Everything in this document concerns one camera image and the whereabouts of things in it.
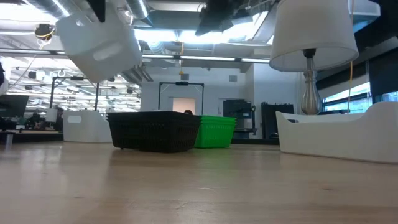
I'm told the person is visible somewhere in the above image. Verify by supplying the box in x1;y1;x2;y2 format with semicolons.
25;112;45;130

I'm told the black ceiling camera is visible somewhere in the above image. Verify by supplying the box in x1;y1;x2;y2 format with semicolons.
34;23;57;42

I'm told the black metal station frame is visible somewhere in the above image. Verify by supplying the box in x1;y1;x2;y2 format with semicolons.
49;75;101;112
158;81;205;116

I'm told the white plastic handle-slot bin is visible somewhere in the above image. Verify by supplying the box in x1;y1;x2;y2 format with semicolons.
62;110;113;144
55;8;143;84

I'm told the black computer monitor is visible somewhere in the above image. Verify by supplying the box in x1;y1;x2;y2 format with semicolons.
0;94;30;119

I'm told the white plastic scoop-front bin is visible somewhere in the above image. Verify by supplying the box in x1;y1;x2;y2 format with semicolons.
275;101;398;165

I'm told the green plastic basket stack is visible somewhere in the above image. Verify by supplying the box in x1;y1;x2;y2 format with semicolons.
193;115;238;149

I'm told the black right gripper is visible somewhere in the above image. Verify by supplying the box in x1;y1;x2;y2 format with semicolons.
195;0;247;37

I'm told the silver glass lamp base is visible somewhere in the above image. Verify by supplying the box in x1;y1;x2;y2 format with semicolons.
300;48;322;116

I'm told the black panel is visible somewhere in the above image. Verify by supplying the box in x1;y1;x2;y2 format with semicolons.
261;102;295;140

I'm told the black equipment cabinet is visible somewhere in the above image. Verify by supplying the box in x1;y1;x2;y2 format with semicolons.
223;99;257;139

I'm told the black plastic slatted basket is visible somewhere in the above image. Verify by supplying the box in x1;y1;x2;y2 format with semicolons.
106;111;202;154

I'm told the white fabric lamp shade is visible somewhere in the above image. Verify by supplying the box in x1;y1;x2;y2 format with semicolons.
269;0;359;73

